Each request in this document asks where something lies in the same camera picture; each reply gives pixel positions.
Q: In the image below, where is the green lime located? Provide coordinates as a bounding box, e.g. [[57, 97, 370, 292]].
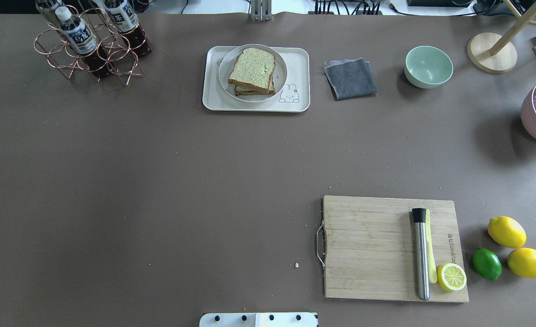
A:
[[472, 247, 502, 281]]

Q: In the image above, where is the tea bottle lower right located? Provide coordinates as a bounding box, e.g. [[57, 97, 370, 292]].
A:
[[35, 0, 64, 28]]

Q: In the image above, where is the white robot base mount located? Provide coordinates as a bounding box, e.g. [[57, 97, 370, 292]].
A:
[[199, 312, 319, 327]]

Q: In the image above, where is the yellow lemon lower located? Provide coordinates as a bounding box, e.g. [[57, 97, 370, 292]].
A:
[[507, 247, 536, 278]]

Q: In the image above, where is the aluminium frame post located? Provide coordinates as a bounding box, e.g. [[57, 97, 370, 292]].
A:
[[249, 0, 272, 21]]

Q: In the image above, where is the tea bottle lower left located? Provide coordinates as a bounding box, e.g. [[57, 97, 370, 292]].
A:
[[104, 0, 152, 57]]

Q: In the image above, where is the yellow lemon upper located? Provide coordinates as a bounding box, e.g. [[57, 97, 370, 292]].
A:
[[487, 217, 527, 248]]

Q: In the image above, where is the yellow lemon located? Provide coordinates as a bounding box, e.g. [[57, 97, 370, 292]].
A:
[[507, 247, 536, 278], [487, 217, 527, 248]]

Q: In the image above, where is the wooden cup stand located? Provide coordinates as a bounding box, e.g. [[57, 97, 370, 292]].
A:
[[467, 0, 536, 74]]

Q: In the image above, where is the steel muddler black tip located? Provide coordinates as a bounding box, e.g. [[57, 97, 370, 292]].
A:
[[411, 208, 430, 302]]

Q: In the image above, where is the bread slice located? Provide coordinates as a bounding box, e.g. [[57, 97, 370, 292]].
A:
[[234, 77, 275, 96], [228, 48, 275, 93]]

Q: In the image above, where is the cream rabbit tray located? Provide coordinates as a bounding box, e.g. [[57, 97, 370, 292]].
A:
[[202, 46, 310, 113]]

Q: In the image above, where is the copper wire bottle rack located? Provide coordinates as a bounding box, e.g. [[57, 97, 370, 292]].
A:
[[34, 0, 152, 85]]

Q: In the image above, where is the white round plate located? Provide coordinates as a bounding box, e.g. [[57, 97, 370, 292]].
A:
[[218, 44, 288, 104]]

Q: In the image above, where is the half lemon slice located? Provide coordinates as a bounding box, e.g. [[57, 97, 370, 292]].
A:
[[437, 263, 467, 291]]

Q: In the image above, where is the wooden cutting board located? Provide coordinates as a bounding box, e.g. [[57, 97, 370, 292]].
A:
[[322, 195, 464, 302]]

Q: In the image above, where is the tea bottle upper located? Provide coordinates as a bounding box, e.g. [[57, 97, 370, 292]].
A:
[[55, 6, 111, 78]]

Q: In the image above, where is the tea bottle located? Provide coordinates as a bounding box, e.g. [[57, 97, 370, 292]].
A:
[[104, 0, 152, 57], [55, 6, 111, 78], [35, 0, 64, 28]]

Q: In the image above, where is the grey folded cloth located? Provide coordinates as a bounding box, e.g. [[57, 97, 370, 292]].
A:
[[323, 58, 378, 101]]

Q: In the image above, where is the green ceramic bowl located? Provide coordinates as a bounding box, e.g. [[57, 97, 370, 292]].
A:
[[404, 45, 454, 89]]

